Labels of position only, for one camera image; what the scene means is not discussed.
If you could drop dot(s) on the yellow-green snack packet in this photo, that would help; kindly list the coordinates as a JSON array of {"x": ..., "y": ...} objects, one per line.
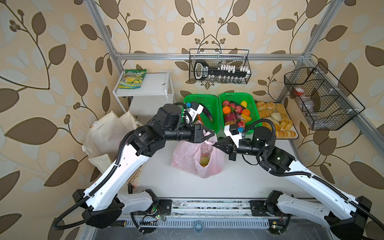
[{"x": 132, "y": 79}]

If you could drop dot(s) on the purple eggplant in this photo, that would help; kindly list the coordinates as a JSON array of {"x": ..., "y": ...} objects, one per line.
[{"x": 207, "y": 113}]

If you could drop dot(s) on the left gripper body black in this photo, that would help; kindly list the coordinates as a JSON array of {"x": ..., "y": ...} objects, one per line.
[{"x": 194, "y": 138}]

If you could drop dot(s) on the black wire basket wall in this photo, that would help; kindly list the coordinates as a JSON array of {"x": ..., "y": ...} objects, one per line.
[
  {"x": 334, "y": 104},
  {"x": 219, "y": 66}
]

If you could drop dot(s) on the green cabbage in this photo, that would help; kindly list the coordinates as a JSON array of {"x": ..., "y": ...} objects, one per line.
[{"x": 204, "y": 161}]

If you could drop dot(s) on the black wire basket back wall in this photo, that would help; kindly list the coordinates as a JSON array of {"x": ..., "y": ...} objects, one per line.
[{"x": 219, "y": 66}]

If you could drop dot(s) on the green basket with fruit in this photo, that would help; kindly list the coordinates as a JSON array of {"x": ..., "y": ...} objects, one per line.
[{"x": 237, "y": 108}]

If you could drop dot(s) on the white two-tier shelf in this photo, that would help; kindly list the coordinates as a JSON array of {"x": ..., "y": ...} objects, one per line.
[{"x": 156, "y": 91}]

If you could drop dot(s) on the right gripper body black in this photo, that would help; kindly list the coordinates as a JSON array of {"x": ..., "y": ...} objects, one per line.
[{"x": 246, "y": 147}]

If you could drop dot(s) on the black wire basket right wall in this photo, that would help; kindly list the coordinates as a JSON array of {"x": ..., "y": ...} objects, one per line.
[{"x": 334, "y": 104}]

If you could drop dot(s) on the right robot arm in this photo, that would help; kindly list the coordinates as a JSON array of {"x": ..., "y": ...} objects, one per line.
[{"x": 343, "y": 214}]

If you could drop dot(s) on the green basket with vegetables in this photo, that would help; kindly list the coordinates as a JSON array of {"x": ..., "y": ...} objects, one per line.
[{"x": 212, "y": 104}]

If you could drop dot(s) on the tray of bread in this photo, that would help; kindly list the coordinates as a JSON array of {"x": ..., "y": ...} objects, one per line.
[{"x": 278, "y": 114}]

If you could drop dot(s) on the red-capped bottle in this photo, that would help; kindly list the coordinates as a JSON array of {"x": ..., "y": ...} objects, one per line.
[{"x": 305, "y": 103}]

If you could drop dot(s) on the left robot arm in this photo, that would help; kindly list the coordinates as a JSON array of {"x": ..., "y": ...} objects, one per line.
[{"x": 99, "y": 205}]

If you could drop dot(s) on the pink plastic grocery bag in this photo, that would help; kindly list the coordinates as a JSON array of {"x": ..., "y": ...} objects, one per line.
[{"x": 186, "y": 157}]

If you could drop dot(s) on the cream canvas tote bag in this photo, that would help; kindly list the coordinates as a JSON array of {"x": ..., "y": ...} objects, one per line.
[{"x": 102, "y": 140}]

